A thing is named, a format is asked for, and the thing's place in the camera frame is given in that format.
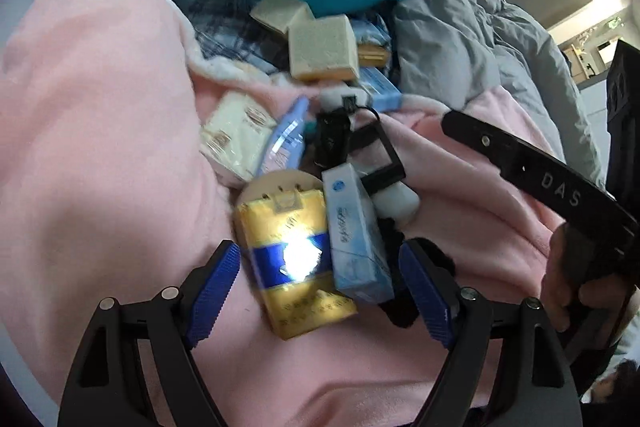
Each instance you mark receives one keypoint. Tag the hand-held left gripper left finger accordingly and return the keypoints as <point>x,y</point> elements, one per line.
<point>212,292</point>

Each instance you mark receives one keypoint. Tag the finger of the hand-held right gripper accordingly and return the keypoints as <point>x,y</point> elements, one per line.
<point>480,137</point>

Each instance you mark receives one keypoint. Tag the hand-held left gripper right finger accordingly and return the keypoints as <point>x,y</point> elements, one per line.
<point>427,292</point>

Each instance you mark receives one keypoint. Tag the light blue cigarette pack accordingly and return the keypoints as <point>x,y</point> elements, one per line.
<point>357,247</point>

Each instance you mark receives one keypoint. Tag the yellow cigarette pack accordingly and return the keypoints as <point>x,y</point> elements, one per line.
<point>300,302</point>

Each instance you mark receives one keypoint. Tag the black rectangular box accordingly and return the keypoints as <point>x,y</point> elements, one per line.
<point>330,137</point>

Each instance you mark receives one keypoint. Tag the beige soap block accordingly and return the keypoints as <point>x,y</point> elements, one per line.
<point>275,9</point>
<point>320,44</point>

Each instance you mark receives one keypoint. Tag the person's right hand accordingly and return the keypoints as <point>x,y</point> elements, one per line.
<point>555,287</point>

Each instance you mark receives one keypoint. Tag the grey duvet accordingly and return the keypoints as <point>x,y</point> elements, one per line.
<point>450,47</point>

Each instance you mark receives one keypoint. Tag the light blue soap box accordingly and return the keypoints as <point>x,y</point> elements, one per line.
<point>380,89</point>

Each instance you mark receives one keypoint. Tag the wooden hallway cabinet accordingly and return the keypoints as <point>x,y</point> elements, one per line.
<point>580,57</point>

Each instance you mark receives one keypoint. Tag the amber plastic box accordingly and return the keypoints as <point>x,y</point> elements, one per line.
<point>372,56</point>

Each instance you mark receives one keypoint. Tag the light blue wipes pack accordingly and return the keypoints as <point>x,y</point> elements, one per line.
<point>372,29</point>

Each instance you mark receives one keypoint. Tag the cream soap packet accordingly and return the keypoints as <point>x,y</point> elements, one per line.
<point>235,132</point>

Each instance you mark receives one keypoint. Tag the light blue tube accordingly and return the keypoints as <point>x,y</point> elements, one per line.
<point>287,134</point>

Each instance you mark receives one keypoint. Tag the pink fleece blanket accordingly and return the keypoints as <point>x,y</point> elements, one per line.
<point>100,157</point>

